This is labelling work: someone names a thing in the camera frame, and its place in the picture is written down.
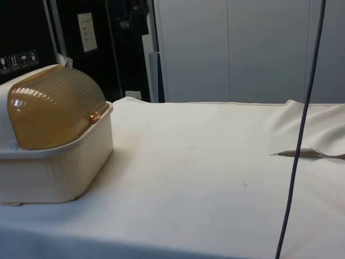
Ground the cream box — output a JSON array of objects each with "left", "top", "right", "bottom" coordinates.
[{"left": 0, "top": 101, "right": 115, "bottom": 205}]

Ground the pale grey locker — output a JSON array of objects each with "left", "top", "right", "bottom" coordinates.
[{"left": 153, "top": 0, "right": 345, "bottom": 104}]

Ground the black cabinet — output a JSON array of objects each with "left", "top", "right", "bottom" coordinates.
[{"left": 0, "top": 0, "right": 155, "bottom": 103}]

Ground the black cable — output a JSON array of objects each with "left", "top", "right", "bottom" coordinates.
[{"left": 274, "top": 0, "right": 326, "bottom": 259}]

